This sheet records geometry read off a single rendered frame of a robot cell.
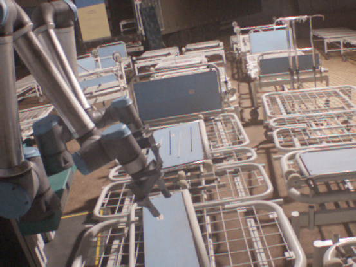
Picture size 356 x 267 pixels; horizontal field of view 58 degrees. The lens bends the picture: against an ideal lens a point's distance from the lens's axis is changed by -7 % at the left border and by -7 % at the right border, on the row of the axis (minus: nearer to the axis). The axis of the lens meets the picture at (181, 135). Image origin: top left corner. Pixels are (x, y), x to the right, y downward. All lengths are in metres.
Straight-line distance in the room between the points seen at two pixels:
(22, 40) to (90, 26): 11.01
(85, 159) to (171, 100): 1.78
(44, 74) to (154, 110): 1.76
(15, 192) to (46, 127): 0.67
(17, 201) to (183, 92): 1.93
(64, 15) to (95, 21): 10.41
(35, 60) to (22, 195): 0.46
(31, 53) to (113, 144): 0.43
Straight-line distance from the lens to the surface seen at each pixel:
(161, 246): 1.37
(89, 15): 12.24
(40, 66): 1.26
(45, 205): 1.46
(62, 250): 1.90
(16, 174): 1.22
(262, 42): 6.05
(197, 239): 1.36
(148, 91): 2.87
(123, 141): 1.14
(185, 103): 2.88
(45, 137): 1.83
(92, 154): 1.16
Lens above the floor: 1.35
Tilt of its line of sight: 20 degrees down
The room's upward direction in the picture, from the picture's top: 10 degrees counter-clockwise
